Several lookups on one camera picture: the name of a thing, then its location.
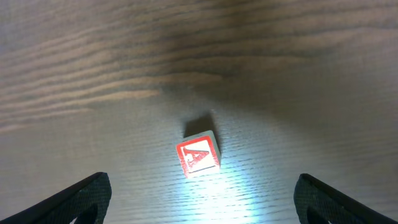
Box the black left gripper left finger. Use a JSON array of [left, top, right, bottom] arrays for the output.
[[1, 172, 112, 224]]

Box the red letter A block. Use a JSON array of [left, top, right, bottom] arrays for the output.
[[176, 130, 221, 179]]

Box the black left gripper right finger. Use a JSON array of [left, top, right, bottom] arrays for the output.
[[294, 174, 397, 224]]

